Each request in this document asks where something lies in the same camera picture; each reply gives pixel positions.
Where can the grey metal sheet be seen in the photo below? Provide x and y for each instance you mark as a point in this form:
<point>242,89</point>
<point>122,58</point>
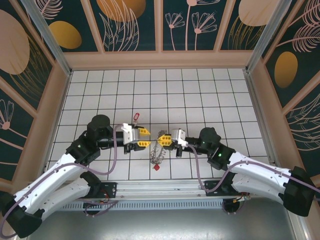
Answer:
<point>150,225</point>

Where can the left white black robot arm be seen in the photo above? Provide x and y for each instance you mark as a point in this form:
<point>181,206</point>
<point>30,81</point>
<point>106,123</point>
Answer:
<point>50,180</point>

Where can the aluminium frame post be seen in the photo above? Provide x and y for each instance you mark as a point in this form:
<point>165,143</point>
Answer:
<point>266,37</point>
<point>48,37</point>

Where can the red key tag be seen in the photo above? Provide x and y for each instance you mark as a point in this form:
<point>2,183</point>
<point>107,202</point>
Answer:
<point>136,116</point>
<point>156,167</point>

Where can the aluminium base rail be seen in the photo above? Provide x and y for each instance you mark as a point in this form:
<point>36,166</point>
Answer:
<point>160,188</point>

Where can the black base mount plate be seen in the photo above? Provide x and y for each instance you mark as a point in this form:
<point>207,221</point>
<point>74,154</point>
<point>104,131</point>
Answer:
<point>212,186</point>
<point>108,187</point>

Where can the aluminium side rail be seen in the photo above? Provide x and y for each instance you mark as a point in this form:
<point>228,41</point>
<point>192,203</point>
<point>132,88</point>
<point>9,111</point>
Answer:
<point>257,112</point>

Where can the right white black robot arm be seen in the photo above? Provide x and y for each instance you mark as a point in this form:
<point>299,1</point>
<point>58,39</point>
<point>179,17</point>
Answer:
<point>260,170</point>

